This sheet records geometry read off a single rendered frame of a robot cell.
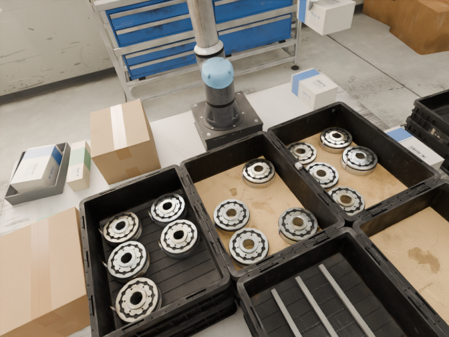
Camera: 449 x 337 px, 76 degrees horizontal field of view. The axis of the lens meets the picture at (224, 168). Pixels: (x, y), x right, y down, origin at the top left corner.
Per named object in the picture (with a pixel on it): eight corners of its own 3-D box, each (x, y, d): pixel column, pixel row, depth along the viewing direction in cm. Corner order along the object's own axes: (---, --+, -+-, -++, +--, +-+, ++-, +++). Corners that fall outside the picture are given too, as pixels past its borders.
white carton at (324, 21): (296, 18, 121) (298, -6, 114) (322, 11, 123) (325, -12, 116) (322, 35, 108) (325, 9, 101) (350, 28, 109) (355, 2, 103)
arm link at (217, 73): (208, 107, 109) (203, 76, 99) (202, 88, 118) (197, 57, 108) (238, 101, 110) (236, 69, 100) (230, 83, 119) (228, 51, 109)
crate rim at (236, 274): (179, 167, 89) (178, 162, 87) (264, 134, 95) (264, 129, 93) (234, 284, 63) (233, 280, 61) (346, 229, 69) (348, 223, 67)
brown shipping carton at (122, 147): (105, 140, 135) (89, 112, 124) (150, 126, 138) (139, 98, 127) (108, 185, 115) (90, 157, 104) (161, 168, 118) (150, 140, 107)
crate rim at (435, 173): (264, 134, 95) (264, 129, 93) (339, 105, 101) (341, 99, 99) (346, 229, 69) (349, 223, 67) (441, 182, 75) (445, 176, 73)
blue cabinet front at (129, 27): (131, 79, 250) (104, 10, 209) (209, 59, 260) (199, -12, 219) (131, 81, 248) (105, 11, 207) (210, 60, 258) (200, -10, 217)
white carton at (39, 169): (39, 162, 129) (27, 148, 122) (66, 158, 129) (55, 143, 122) (24, 198, 115) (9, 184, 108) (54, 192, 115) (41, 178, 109)
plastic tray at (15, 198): (28, 159, 132) (21, 151, 128) (72, 149, 133) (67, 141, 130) (11, 205, 114) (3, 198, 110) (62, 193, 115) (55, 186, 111)
